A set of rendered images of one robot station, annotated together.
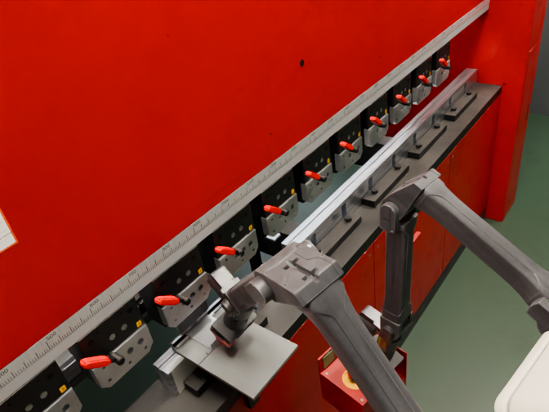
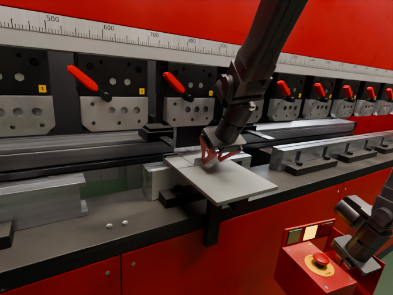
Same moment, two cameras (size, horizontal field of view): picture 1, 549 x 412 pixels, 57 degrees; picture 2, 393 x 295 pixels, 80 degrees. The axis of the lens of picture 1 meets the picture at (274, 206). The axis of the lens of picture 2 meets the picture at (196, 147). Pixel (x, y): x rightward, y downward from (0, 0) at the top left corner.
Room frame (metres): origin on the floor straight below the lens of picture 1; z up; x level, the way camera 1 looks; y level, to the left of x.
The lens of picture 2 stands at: (0.31, 0.06, 1.24)
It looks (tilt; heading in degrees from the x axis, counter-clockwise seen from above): 18 degrees down; 15
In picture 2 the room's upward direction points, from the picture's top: 5 degrees clockwise
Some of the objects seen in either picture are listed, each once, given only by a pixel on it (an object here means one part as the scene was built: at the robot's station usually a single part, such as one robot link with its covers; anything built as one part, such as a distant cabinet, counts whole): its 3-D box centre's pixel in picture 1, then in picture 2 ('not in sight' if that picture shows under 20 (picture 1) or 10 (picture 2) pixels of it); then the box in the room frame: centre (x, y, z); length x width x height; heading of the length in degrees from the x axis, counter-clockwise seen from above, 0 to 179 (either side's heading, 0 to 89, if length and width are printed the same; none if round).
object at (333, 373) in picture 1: (363, 372); (326, 267); (0.92, -0.18, 0.75); 0.20 x 0.16 x 0.18; 128
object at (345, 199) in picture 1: (401, 145); (371, 142); (1.90, -0.59, 0.92); 1.68 x 0.06 x 0.10; 138
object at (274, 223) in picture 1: (270, 200); (279, 96); (1.25, 0.01, 1.18); 0.15 x 0.09 x 0.17; 138
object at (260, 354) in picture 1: (236, 349); (215, 172); (0.87, 0.15, 1.00); 0.26 x 0.18 x 0.01; 48
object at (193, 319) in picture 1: (191, 312); (189, 137); (0.97, 0.26, 1.05); 0.10 x 0.02 x 0.10; 138
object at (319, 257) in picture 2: not in sight; (320, 261); (0.88, -0.15, 0.79); 0.04 x 0.04 x 0.04
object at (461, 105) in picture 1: (461, 105); not in sight; (2.26, -1.00, 0.89); 0.30 x 0.05 x 0.03; 138
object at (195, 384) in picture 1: (228, 351); (206, 189); (0.96, 0.19, 0.89); 0.30 x 0.05 x 0.03; 138
